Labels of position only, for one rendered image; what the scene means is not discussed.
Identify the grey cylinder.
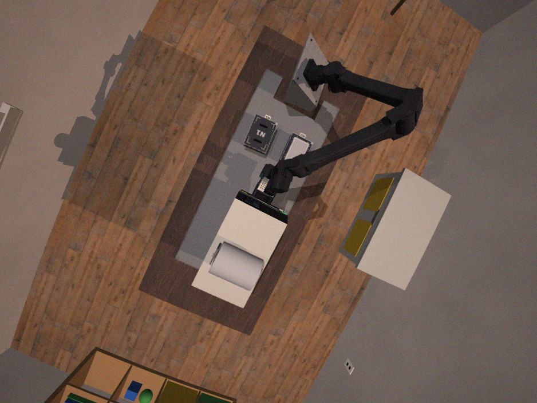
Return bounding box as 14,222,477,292
209,241,263,291

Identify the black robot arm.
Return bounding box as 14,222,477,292
263,59,424,197

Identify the cream rectangular plate with grid of square holes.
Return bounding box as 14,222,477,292
258,177,269,192

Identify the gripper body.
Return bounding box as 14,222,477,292
262,164,275,178

